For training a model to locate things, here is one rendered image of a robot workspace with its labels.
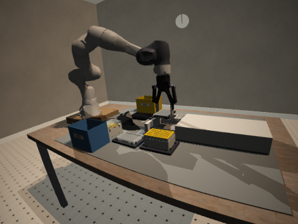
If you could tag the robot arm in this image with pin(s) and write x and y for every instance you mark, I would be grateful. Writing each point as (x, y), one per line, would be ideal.
(157, 52)

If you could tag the grey bench mat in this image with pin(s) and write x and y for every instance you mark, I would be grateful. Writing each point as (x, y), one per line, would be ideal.
(245, 177)

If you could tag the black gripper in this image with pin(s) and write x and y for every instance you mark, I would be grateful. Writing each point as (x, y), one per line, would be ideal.
(163, 85)

